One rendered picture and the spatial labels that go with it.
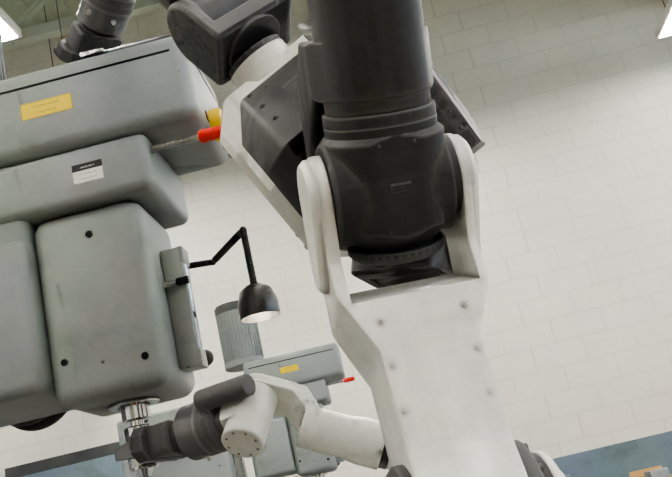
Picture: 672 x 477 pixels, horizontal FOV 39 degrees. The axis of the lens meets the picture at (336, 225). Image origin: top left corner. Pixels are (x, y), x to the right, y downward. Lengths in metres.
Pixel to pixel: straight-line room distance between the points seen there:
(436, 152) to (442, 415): 0.26
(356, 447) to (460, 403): 0.54
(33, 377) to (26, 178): 0.33
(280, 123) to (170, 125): 0.53
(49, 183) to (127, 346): 0.31
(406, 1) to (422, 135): 0.13
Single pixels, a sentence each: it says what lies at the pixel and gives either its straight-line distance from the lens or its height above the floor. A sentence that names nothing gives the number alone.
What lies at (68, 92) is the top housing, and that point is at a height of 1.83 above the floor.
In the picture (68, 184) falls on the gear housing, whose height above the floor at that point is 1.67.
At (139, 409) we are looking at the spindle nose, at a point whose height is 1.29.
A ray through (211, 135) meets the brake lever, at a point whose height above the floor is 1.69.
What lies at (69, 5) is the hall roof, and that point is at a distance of 9.56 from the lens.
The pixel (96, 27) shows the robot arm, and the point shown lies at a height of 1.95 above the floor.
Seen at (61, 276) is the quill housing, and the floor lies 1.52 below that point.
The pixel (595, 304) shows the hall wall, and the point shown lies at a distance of 8.31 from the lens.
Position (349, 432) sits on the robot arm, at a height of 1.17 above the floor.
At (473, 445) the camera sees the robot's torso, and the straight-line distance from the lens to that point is 0.93.
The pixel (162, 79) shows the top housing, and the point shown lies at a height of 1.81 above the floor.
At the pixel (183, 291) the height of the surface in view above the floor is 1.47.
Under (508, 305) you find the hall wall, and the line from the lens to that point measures 8.23.
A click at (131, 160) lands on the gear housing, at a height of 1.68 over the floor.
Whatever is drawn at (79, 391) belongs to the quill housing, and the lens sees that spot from 1.57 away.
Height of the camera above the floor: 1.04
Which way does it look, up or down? 17 degrees up
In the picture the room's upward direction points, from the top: 13 degrees counter-clockwise
